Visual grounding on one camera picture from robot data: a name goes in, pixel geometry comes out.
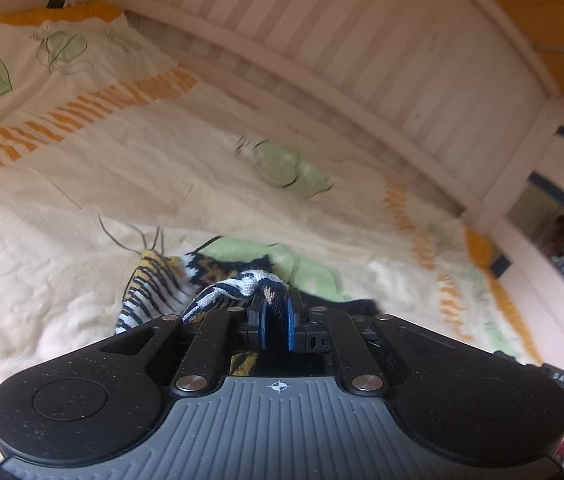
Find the navy yellow patterned knit sweater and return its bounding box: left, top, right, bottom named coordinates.
left=114, top=248, right=379, bottom=376

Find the white blue shelf unit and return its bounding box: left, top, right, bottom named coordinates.
left=492, top=118, right=564, bottom=368

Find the cream leaf print bedsheet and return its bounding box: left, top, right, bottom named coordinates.
left=0, top=3, right=539, bottom=382

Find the white slatted bed headboard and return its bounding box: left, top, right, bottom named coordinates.
left=0, top=0, right=564, bottom=231

